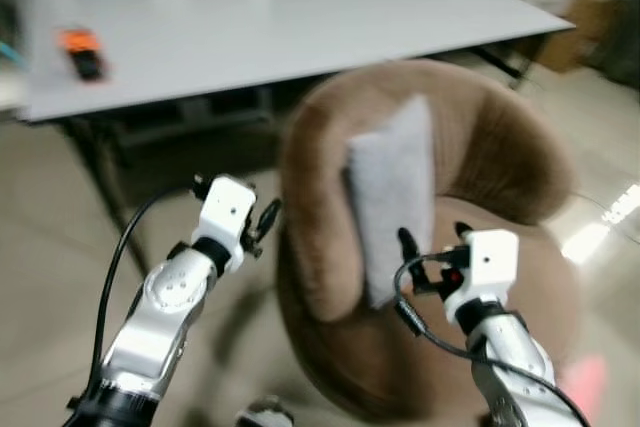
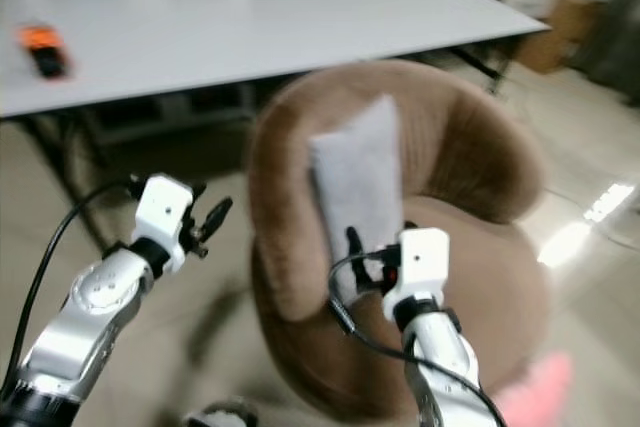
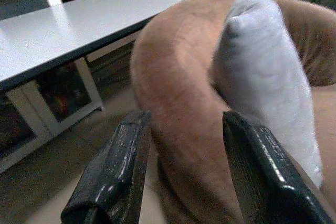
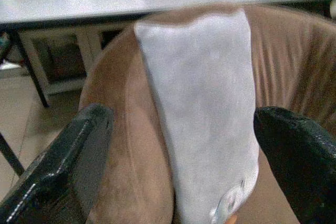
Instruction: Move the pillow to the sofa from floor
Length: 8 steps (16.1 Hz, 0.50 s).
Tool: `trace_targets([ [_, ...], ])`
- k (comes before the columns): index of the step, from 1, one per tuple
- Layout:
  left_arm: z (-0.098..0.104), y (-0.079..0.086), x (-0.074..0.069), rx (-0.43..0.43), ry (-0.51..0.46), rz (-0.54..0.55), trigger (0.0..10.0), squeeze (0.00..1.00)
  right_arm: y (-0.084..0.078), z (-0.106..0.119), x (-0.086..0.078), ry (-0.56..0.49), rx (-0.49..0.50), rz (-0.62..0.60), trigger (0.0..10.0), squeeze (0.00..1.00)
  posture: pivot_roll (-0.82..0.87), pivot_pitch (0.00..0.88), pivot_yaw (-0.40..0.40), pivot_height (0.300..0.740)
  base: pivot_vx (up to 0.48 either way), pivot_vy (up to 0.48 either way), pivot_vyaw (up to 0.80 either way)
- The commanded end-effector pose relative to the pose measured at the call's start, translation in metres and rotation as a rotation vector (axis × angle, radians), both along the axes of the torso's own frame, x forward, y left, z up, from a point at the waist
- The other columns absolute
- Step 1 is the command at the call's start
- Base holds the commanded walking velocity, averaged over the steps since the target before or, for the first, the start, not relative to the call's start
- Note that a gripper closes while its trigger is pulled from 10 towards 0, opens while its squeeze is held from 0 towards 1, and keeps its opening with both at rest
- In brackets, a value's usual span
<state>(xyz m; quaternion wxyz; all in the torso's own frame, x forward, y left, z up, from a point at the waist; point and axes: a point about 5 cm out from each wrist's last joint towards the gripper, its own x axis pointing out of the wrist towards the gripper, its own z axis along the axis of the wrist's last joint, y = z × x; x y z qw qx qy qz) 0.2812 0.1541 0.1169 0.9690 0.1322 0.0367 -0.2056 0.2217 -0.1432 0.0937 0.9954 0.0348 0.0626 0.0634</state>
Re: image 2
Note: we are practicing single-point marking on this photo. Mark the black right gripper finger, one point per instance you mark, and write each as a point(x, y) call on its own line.
point(354, 247)
point(407, 231)

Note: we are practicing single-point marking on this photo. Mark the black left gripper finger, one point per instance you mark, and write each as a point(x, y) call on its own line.
point(217, 213)

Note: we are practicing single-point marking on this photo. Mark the grey rectangular pillow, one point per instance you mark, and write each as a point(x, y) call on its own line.
point(360, 177)

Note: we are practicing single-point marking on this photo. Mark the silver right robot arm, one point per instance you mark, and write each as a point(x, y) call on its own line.
point(440, 357)

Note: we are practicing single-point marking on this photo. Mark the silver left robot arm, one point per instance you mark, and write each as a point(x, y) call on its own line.
point(85, 317)

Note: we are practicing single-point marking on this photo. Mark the brown round plush sofa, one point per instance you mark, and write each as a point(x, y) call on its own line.
point(470, 157)

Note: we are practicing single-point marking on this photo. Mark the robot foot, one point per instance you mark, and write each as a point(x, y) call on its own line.
point(222, 415)

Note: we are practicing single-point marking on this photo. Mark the white rectangular table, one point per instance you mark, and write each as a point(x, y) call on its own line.
point(260, 27)

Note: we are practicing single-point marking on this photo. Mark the pink blurred object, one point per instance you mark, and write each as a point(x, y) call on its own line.
point(540, 392)

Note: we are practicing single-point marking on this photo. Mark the orange black handheld device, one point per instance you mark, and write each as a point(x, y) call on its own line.
point(46, 49)

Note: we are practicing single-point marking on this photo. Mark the brown cardboard box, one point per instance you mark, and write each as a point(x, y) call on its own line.
point(555, 32)

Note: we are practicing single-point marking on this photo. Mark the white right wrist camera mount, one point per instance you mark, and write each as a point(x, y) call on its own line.
point(420, 262)

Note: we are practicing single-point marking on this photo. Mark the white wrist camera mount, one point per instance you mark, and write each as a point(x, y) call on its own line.
point(163, 209)
point(420, 262)

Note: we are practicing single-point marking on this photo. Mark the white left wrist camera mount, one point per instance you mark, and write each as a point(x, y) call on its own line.
point(163, 209)

